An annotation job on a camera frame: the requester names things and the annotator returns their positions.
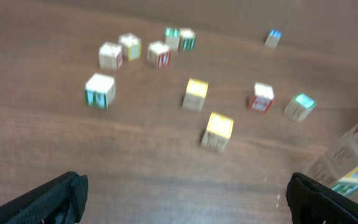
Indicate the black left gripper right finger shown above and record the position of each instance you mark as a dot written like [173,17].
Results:
[313,203]

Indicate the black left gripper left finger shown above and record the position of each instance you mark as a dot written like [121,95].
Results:
[61,200]

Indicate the green-sided number five block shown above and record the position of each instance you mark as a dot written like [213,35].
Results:
[322,171]

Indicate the yellow-sided picture wooden block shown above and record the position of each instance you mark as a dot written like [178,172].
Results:
[343,155]

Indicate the bird picture blue-sided block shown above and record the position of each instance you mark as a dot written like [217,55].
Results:
[347,185]

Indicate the green number four block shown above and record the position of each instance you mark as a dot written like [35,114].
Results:
[300,107]

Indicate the yellow number two block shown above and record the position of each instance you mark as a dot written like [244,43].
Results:
[218,132]

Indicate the red-sided wooden block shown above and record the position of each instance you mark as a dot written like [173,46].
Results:
[262,98]

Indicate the teal-sided picture wooden block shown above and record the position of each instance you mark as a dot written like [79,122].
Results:
[100,90]

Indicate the leaf picture wooden block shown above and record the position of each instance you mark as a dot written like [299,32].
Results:
[110,56]

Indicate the yellow umbrella wooden block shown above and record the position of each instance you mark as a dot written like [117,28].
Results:
[195,94]

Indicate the blue-top wooden block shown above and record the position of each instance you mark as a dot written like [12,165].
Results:
[273,38]

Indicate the red U wooden block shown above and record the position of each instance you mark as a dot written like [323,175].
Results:
[158,54]

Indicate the small plain wooden block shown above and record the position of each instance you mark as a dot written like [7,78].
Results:
[132,46]

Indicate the green letter wooden block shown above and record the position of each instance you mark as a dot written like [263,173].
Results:
[172,38]

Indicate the green R wooden block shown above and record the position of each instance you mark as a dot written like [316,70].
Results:
[187,39]

